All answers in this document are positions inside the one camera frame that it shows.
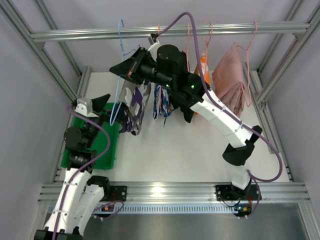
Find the blue patterned trousers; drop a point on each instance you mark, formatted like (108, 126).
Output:
(161, 104)

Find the purple camouflage trousers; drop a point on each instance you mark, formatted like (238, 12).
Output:
(134, 98)

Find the slotted cable duct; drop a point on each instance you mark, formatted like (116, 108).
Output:
(166, 208)

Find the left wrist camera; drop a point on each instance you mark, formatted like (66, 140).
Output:
(84, 107)

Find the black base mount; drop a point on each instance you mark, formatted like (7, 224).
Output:
(231, 195)
(115, 193)

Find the pink trousers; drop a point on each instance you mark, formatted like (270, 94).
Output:
(228, 80)

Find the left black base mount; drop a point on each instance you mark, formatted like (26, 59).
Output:
(115, 193)

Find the aluminium hanging rail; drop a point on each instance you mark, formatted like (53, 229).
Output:
(275, 27)

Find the orange white trousers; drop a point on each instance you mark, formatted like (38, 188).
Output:
(203, 67)

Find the front aluminium rail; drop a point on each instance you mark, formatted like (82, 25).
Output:
(206, 192)

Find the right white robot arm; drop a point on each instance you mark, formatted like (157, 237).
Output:
(168, 68)

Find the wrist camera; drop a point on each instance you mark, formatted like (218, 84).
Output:
(84, 107)
(154, 42)

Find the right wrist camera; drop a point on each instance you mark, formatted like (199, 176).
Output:
(154, 42)

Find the green plastic bin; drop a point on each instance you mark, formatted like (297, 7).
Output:
(105, 162)

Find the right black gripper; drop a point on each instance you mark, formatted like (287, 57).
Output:
(136, 65)

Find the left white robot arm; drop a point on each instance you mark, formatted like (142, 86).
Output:
(81, 190)

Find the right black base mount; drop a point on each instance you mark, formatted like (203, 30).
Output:
(231, 195)

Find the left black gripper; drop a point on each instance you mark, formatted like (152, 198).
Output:
(99, 120)

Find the black trousers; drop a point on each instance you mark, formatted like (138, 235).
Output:
(181, 94)

